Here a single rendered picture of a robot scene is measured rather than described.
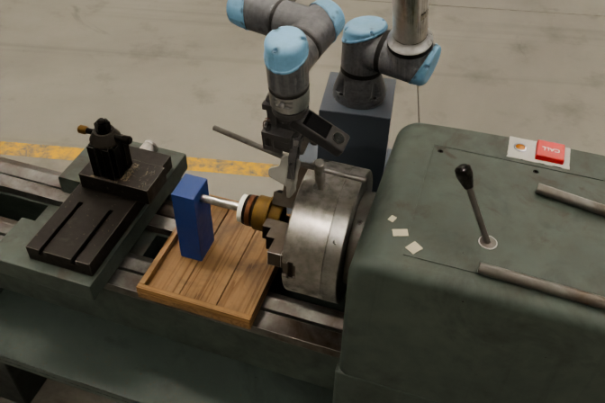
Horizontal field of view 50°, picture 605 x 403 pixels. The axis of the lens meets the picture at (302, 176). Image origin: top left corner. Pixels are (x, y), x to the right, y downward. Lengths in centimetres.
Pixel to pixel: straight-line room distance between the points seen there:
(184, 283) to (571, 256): 91
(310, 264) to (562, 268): 49
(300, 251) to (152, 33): 322
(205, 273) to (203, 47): 272
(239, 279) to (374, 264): 53
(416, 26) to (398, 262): 64
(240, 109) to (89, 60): 107
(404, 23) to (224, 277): 77
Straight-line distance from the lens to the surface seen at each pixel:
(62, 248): 172
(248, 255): 173
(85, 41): 447
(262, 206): 152
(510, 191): 143
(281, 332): 160
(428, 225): 132
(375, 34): 175
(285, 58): 111
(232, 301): 164
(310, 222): 137
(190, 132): 356
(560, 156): 154
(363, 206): 143
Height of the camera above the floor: 219
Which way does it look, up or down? 42 degrees down
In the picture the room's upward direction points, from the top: 1 degrees clockwise
